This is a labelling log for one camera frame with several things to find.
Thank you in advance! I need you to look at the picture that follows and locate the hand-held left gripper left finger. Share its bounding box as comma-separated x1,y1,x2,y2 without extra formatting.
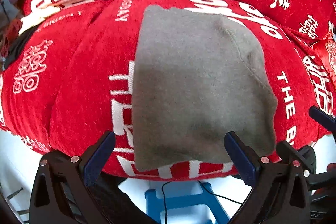
29,131,117,224

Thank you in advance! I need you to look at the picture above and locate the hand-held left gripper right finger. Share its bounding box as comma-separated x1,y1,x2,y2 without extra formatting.
224,131,311,224

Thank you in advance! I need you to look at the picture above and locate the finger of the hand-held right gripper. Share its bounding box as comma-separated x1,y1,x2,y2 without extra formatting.
276,140,318,182
308,106,336,132

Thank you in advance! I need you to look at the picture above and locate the grey knit sweater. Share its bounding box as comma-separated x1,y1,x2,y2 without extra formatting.
131,5,279,172

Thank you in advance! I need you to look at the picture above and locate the red paper ornament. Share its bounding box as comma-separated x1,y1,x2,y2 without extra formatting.
311,22,336,75

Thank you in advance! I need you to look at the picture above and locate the blue plastic stool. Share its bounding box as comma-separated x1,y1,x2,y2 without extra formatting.
144,182,230,224

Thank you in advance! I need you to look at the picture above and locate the red printed blanket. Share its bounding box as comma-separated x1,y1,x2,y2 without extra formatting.
0,0,336,182

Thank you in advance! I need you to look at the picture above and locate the black cloth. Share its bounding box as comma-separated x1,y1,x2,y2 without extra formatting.
4,27,40,64

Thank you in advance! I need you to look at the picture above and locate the white cloth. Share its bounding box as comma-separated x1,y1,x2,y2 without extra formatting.
18,5,61,35

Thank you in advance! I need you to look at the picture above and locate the dark red cloth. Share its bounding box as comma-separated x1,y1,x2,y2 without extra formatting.
1,18,24,56

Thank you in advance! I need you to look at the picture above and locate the black cable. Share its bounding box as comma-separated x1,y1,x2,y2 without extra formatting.
161,180,243,224

